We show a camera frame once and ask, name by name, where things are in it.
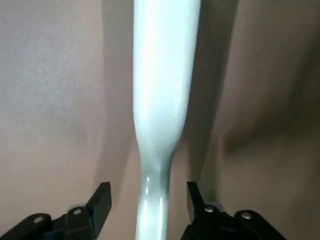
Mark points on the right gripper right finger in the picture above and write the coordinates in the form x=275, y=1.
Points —
x=215, y=225

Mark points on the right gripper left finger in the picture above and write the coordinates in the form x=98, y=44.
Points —
x=75, y=222

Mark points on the white hand brush dark bristles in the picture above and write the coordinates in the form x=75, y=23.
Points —
x=165, y=75

